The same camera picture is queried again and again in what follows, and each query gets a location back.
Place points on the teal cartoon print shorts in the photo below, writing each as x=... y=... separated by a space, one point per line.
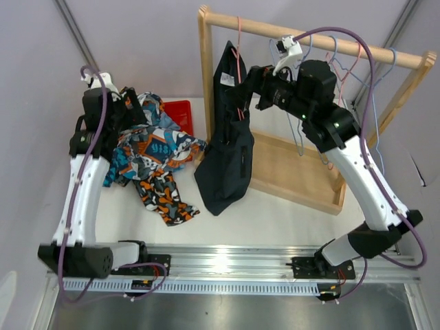
x=146 y=148

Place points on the dark navy shorts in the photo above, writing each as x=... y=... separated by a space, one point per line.
x=224 y=174

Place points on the aluminium mounting rail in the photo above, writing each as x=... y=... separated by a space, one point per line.
x=241 y=271

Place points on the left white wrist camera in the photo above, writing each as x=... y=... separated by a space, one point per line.
x=94 y=81

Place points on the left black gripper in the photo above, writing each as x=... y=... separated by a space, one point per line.
x=135 y=115

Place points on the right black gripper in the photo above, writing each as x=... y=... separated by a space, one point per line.
x=259 y=80

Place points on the red plastic bin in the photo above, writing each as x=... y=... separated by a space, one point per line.
x=180 y=112

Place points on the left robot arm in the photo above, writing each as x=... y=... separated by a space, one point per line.
x=74 y=251

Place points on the wooden clothes rack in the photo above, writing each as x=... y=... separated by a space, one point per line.
x=278 y=169

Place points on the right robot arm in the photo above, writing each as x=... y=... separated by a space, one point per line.
x=336 y=134

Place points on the black orange camouflage shorts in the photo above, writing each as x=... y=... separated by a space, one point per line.
x=159 y=193

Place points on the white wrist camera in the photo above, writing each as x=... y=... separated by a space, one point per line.
x=290 y=53
x=94 y=81

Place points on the light blue shorts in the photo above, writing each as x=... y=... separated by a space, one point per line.
x=166 y=122

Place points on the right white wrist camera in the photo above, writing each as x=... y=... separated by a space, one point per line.
x=290 y=53

